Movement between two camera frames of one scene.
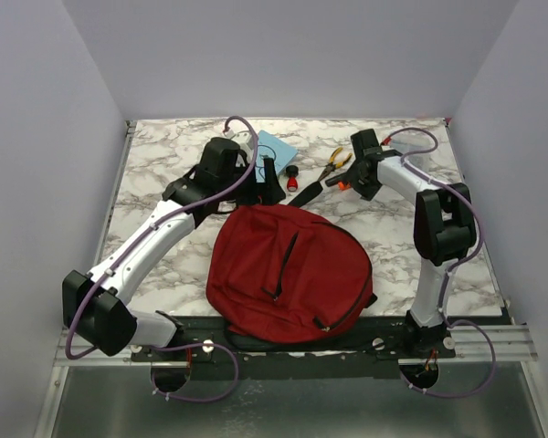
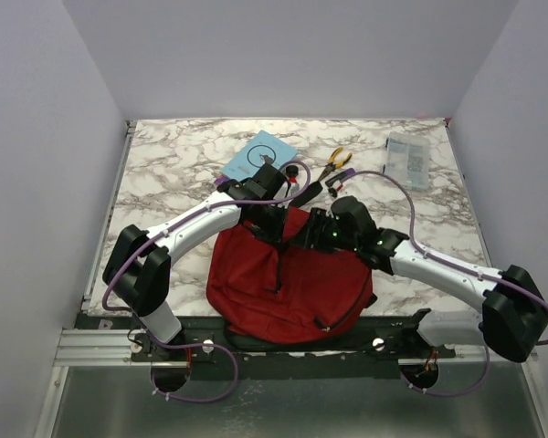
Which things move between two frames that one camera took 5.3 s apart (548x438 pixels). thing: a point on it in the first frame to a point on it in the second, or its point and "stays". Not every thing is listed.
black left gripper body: (251, 192) to (269, 223)
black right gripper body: (364, 187) to (328, 233)
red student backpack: (279, 275) stays
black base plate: (201, 347) stays
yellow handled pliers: (331, 166) stays
